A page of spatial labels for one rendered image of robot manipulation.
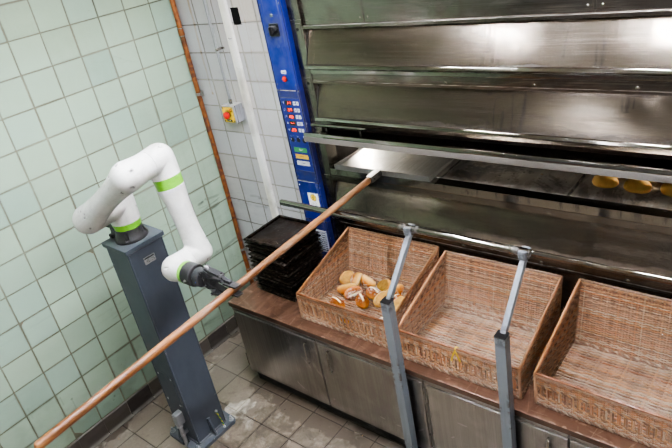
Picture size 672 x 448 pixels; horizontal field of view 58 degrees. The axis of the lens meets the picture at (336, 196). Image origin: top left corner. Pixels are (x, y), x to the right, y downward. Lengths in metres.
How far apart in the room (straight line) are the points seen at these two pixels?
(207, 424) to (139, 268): 1.00
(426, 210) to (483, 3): 0.99
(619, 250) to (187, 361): 2.03
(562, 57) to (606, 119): 0.27
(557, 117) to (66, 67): 2.22
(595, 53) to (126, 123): 2.28
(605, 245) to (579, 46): 0.79
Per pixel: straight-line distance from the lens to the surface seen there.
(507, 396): 2.37
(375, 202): 3.01
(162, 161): 2.42
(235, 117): 3.35
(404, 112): 2.68
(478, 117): 2.51
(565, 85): 2.34
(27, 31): 3.13
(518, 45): 2.36
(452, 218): 2.80
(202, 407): 3.35
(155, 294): 2.92
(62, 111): 3.19
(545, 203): 2.55
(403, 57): 2.59
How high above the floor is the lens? 2.36
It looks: 25 degrees down
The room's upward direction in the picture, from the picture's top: 11 degrees counter-clockwise
